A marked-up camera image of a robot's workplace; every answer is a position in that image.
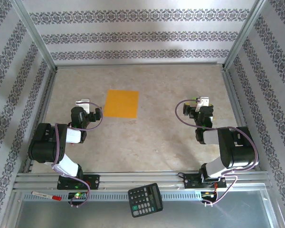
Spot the small circuit board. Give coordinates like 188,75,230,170
200,190,218,199
68,191,88,200

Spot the white marker with red cap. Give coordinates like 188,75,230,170
31,190,62,201

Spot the grey metal tray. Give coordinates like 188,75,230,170
2,190,285,228

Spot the black calculator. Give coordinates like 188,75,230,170
127,182,164,219

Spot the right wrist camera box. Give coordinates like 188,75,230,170
195,96,209,113

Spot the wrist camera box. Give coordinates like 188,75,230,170
195,96,209,113
76,99,90,114

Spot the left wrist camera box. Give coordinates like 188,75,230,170
76,99,90,114

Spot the aluminium side rail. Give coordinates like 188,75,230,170
21,68,59,174
222,68,262,171

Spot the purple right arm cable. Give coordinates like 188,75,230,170
175,99,259,207

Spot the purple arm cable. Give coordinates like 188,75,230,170
175,99,259,207
51,102,104,209

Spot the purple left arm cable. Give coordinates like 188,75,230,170
51,102,104,209

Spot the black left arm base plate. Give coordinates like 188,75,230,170
57,174,101,190

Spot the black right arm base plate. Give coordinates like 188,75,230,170
183,172,227,190

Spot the aluminium corner post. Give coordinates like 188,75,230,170
13,0,59,72
222,0,269,71

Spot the aluminium cross rail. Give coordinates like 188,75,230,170
56,62,225,69

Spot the slotted grey cable duct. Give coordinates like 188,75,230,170
22,190,268,202

